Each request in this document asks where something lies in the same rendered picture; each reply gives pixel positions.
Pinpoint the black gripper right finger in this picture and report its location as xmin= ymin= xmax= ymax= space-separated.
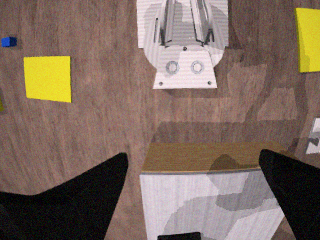
xmin=259 ymin=149 xmax=320 ymax=240

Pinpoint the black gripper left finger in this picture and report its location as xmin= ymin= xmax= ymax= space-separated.
xmin=0 ymin=152 xmax=128 ymax=240

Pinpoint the small blue block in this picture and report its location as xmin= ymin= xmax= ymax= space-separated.
xmin=1 ymin=36 xmax=17 ymax=48

